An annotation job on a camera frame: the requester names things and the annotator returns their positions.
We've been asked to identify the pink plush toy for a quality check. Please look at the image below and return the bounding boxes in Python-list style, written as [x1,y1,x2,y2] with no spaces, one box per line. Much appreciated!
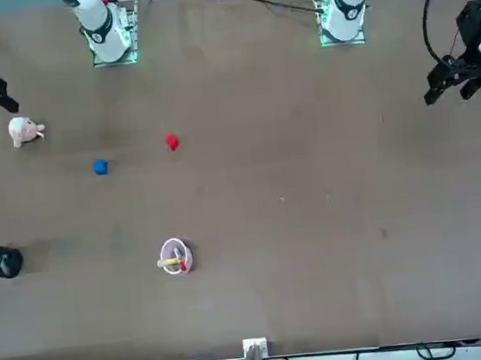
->
[6,113,49,151]

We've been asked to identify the blue magnetic block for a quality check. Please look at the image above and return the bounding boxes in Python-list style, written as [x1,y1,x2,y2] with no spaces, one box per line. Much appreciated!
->
[92,157,111,179]

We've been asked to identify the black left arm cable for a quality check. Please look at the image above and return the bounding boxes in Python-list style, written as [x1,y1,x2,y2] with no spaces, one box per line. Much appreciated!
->
[418,0,470,66]

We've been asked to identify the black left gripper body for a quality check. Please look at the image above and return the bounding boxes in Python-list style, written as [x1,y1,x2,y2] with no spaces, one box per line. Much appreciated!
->
[453,0,481,51]

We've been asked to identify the red magnetic block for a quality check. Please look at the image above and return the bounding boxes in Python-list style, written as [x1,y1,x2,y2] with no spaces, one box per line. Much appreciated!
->
[163,131,182,154]

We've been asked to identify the black table cable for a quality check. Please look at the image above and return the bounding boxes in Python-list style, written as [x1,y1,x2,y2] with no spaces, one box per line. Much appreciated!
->
[214,0,323,25]

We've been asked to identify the red capped marker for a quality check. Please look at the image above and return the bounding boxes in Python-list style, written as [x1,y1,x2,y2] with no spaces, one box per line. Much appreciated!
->
[172,245,189,275]

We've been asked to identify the clear pink cup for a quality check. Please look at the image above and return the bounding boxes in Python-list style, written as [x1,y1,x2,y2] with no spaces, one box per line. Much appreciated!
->
[157,235,197,278]

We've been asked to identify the yellow pen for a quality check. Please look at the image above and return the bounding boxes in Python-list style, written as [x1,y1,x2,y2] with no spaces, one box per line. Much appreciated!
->
[155,256,182,269]

